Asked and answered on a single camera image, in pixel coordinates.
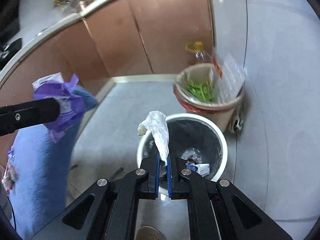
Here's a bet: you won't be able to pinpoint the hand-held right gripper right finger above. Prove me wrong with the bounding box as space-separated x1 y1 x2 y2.
167 152 293 240

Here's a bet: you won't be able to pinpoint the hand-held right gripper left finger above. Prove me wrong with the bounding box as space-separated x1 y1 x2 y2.
31 151 160 240

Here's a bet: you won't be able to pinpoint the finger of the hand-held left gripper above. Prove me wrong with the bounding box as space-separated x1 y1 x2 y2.
0 98 61 137

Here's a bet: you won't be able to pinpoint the purple plastic bag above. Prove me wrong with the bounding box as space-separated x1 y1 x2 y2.
32 72 87 143

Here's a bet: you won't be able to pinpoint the white plastic wrap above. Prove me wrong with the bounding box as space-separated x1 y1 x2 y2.
137 110 170 167

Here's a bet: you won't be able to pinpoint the white trash bin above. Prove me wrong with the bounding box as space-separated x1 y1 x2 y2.
137 113 228 196

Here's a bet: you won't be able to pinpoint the beige trash bin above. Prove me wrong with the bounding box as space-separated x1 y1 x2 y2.
174 64 245 133

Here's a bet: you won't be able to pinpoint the crumpled clear wrapper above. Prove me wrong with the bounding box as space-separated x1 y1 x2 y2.
181 149 200 165

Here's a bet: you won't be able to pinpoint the small white box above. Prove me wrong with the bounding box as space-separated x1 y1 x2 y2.
192 163 210 177

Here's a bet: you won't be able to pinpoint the black bin liner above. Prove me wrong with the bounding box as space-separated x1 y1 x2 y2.
147 120 223 180

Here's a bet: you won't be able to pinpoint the brown cabinet door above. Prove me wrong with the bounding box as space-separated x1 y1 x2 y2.
54 20 112 90
0 34 84 153
83 0 153 77
127 0 216 75

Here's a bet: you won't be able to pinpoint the beige slipper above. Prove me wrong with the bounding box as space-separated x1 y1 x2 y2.
136 226 167 240

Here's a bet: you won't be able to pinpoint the blue towel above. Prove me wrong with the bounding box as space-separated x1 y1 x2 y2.
7 85 99 240

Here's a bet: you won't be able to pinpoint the green vegetable scraps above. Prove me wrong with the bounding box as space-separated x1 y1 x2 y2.
187 79 216 103

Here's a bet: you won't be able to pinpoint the clear plastic packaging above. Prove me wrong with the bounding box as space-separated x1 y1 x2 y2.
211 52 247 103

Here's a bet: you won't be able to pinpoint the cooking oil bottle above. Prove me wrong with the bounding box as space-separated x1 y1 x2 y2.
185 41 213 65

